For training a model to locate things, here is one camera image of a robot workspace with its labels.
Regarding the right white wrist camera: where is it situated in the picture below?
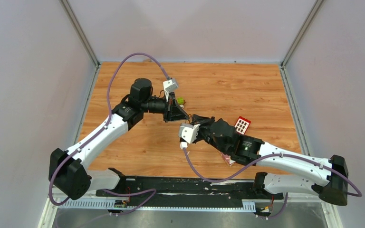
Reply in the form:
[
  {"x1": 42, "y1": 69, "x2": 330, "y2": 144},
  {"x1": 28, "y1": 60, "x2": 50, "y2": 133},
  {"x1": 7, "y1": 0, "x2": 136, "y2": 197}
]
[{"x1": 178, "y1": 123, "x2": 200, "y2": 149}]

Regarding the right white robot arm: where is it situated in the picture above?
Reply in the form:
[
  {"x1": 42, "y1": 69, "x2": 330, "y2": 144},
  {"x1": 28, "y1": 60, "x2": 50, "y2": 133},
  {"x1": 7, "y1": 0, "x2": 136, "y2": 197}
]
[{"x1": 179, "y1": 115, "x2": 349, "y2": 206}]

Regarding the toy brick car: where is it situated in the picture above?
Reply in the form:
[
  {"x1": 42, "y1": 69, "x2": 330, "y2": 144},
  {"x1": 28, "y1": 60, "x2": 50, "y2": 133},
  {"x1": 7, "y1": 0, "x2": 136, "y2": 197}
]
[{"x1": 176, "y1": 97, "x2": 186, "y2": 109}]

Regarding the red toy window brick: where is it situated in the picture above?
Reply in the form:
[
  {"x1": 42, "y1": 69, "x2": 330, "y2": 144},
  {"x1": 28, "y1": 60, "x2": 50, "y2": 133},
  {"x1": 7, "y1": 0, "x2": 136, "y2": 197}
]
[{"x1": 234, "y1": 116, "x2": 251, "y2": 135}]

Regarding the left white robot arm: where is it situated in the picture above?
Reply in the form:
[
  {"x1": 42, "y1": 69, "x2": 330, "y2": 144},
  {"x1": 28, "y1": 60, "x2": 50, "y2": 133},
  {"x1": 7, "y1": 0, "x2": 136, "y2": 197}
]
[{"x1": 48, "y1": 78, "x2": 189, "y2": 200}]

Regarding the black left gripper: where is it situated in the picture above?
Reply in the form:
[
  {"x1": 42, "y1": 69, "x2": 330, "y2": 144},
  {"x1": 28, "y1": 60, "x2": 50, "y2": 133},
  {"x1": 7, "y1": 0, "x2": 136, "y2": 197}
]
[{"x1": 142, "y1": 92, "x2": 191, "y2": 124}]

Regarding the red patterned card box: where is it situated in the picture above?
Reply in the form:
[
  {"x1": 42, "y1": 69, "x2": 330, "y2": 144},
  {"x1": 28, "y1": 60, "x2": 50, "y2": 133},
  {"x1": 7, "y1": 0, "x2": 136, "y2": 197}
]
[{"x1": 220, "y1": 153, "x2": 236, "y2": 166}]

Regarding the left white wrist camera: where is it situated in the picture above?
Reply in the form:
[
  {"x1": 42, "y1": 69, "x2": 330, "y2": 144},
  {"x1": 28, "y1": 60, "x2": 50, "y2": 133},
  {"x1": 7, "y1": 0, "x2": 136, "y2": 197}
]
[{"x1": 163, "y1": 78, "x2": 179, "y2": 101}]

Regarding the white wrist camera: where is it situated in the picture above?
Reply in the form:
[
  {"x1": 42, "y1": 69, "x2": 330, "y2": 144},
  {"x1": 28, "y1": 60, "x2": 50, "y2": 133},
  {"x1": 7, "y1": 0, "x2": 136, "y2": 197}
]
[
  {"x1": 163, "y1": 78, "x2": 179, "y2": 101},
  {"x1": 178, "y1": 123, "x2": 200, "y2": 149}
]

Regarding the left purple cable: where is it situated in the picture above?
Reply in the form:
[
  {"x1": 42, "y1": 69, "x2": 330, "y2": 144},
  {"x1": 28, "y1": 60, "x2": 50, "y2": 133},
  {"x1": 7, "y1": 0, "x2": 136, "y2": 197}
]
[{"x1": 48, "y1": 52, "x2": 171, "y2": 218}]

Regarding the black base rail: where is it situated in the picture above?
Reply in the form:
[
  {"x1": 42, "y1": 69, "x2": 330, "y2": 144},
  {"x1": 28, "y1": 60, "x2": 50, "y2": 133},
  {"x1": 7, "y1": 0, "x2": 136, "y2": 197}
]
[{"x1": 96, "y1": 176, "x2": 284, "y2": 208}]

